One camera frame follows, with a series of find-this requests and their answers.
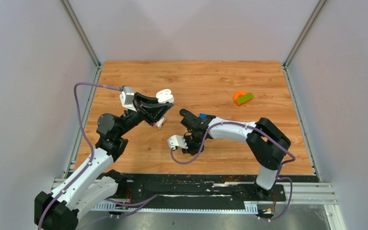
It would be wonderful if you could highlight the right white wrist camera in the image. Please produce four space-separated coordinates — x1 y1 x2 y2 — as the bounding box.
167 135 188 150

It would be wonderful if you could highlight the orange ring toy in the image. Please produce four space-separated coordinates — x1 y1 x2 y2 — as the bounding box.
232 91 248 106

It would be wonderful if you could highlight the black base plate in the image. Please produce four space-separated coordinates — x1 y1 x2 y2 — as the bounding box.
111 173 287 210

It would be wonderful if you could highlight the white earbud charging case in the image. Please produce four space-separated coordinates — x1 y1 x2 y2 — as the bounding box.
156 89 174 104

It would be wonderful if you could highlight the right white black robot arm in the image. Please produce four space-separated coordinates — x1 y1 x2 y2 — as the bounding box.
168 109 296 200

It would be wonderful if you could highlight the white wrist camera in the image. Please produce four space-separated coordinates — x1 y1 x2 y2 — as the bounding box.
167 135 188 150
119 86 137 112

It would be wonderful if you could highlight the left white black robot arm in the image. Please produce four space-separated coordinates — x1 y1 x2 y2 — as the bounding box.
34 89 174 230

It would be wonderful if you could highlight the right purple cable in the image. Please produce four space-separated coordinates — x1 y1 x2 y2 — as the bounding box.
170 121 296 222

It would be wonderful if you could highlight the purple cable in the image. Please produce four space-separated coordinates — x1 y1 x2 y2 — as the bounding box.
170 121 296 222
37 82 123 230

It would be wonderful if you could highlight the pink small carton box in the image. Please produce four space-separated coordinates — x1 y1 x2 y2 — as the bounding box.
153 117 165 129

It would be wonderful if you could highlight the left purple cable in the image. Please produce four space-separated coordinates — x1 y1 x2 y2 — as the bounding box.
37 82 123 230

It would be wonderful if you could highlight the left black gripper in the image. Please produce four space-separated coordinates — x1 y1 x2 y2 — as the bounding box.
116 92 174 137

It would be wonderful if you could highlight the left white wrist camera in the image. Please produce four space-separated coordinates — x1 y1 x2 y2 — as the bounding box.
119 86 137 112

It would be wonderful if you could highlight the green toy brick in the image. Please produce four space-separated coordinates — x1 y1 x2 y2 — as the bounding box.
235 92 254 106

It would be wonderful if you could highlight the white slotted cable duct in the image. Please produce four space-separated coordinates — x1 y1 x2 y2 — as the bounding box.
92 200 259 214

